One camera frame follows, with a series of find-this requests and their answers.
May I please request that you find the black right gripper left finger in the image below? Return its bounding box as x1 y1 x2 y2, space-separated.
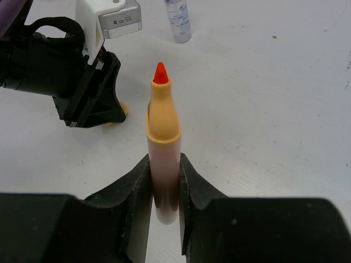
1 157 152 262

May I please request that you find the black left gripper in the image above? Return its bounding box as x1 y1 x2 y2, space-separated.
1 16 126 128

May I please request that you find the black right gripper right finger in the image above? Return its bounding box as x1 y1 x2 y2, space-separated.
179 155 350 262

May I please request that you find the orange pink highlighter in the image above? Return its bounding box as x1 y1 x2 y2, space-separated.
145 62 182 225

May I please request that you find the clear blue spray bottle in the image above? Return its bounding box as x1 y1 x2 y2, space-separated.
164 0 192 43

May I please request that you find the yellow highlighter cap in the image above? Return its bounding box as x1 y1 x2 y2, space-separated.
105 101 129 127

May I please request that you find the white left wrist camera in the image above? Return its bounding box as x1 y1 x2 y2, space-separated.
75 0 142 65

